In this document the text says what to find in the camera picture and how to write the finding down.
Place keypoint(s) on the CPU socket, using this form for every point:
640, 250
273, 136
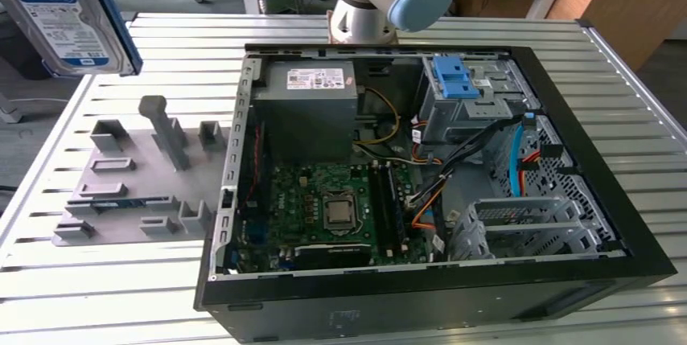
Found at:
339, 195

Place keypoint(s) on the silver disk bay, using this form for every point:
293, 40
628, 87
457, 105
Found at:
525, 202

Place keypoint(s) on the blue plastic drive latch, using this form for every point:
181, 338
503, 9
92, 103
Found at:
453, 79

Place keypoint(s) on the CPU with silver top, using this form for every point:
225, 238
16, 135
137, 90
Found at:
339, 212

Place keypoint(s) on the grey metal foot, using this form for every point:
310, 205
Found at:
10, 113

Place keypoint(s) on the green motherboard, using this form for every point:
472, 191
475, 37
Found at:
300, 184

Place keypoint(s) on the grey power supply unit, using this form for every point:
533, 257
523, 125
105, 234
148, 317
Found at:
305, 120

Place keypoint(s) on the black PC case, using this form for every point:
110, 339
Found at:
429, 309

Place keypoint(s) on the black graphics card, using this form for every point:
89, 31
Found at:
332, 255

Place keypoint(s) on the grey parts rack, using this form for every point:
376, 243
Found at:
149, 182

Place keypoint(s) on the hard disk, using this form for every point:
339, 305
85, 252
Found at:
69, 31

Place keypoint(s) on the wooden cabinet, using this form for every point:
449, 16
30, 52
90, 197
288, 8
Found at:
633, 7

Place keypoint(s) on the black RAM stick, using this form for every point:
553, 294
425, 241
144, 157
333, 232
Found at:
396, 208

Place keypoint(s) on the silver drive cage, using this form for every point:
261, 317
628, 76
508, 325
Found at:
472, 120

